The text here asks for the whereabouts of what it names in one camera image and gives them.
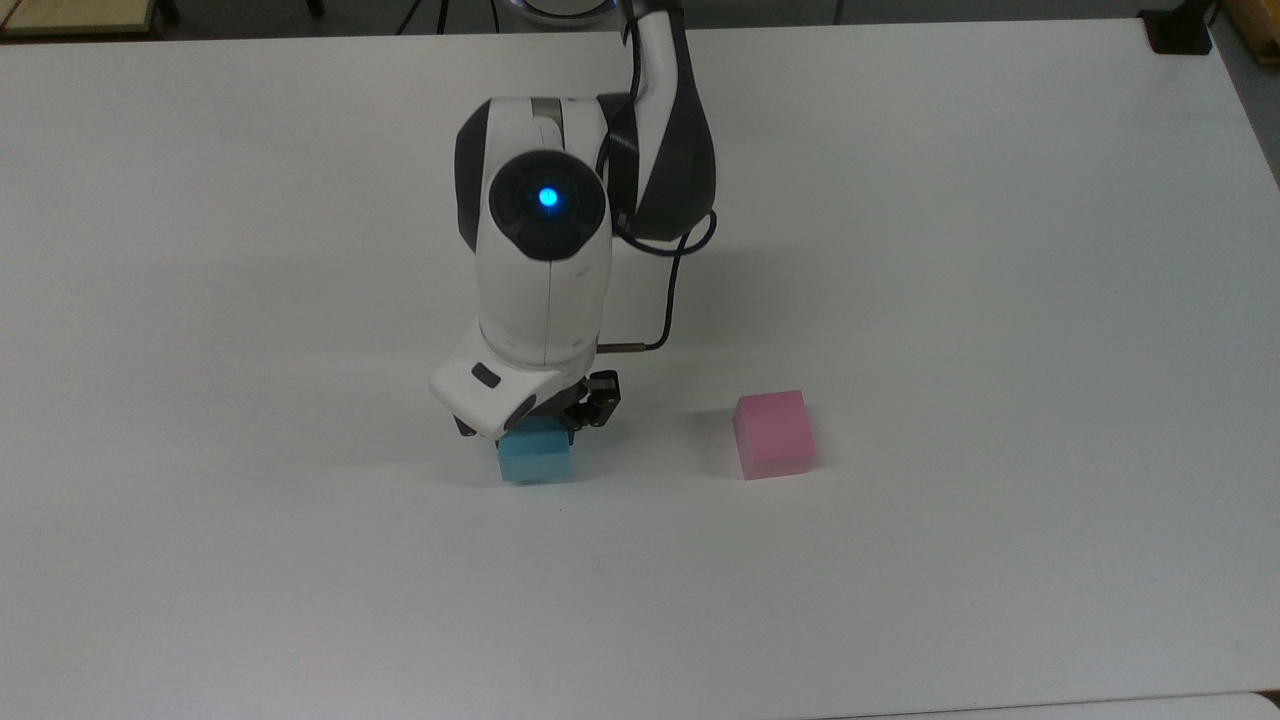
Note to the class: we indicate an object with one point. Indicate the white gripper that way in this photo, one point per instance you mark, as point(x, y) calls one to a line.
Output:
point(490, 390)

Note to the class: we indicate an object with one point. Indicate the blue cube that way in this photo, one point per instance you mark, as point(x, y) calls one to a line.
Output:
point(535, 460)

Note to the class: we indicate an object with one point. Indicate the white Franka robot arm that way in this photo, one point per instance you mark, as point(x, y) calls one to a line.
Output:
point(545, 270)

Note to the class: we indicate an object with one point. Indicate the pink cube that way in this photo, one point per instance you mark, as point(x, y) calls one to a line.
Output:
point(775, 432)

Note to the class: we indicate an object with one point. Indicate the black tripod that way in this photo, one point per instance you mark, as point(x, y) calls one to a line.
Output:
point(445, 14)

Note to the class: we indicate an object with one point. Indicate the light wooden board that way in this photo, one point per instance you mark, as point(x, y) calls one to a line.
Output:
point(75, 15)

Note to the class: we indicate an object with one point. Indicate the wooden crate edge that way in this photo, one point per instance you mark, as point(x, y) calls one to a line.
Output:
point(1255, 30)

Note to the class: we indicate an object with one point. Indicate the black camera stand clamp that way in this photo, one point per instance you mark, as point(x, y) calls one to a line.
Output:
point(1178, 32)

